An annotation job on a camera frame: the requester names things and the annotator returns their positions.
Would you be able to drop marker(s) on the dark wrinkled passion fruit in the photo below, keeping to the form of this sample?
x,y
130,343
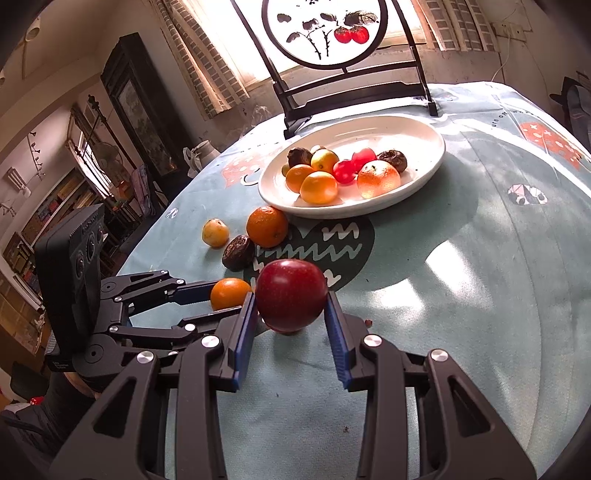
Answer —
x,y
238,253
394,159
299,156

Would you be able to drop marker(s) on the white kettle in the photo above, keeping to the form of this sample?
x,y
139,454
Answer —
x,y
204,154

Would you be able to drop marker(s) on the large orange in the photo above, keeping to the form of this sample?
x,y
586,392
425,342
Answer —
x,y
378,180

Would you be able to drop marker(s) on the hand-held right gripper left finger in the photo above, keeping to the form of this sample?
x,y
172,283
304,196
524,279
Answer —
x,y
244,341

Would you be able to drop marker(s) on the standing fan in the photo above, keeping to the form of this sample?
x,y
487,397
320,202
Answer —
x,y
105,154

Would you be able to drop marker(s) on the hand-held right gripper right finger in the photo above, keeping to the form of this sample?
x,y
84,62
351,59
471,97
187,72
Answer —
x,y
337,346

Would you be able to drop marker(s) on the brick pattern curtain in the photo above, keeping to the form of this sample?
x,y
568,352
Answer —
x,y
457,23
203,64

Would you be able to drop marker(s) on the window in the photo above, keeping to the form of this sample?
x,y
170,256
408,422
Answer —
x,y
249,46

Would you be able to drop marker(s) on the dark red apple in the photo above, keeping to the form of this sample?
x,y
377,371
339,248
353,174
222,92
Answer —
x,y
291,295

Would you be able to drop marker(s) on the clear plastic bag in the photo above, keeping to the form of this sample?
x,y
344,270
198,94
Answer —
x,y
258,120

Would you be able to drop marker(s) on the small yellow citrus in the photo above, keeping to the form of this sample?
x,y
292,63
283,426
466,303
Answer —
x,y
215,232

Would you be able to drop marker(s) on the small orange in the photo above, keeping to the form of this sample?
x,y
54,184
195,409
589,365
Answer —
x,y
267,226
228,293
318,188
298,179

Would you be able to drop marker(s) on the person's left forearm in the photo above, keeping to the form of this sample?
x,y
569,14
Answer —
x,y
51,408

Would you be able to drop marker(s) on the yellow lemon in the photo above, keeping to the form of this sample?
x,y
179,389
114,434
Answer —
x,y
325,160

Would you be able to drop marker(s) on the wall power outlet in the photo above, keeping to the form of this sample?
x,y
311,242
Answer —
x,y
513,28

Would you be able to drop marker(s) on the dark framed painting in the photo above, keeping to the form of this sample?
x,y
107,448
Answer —
x,y
138,110

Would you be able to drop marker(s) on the pile of blue clothes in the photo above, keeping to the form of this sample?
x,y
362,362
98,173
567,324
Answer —
x,y
572,104

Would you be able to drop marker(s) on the round painted table screen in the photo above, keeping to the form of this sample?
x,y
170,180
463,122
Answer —
x,y
323,46

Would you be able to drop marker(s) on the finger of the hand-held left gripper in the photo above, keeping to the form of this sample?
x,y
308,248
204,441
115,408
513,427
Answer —
x,y
196,291
203,321

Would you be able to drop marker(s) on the small tan loquat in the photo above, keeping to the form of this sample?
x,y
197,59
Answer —
x,y
285,170
317,148

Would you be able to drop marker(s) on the red cherry tomato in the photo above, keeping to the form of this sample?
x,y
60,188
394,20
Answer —
x,y
344,171
364,157

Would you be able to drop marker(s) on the white oval plate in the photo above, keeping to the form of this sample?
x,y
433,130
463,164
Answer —
x,y
415,152

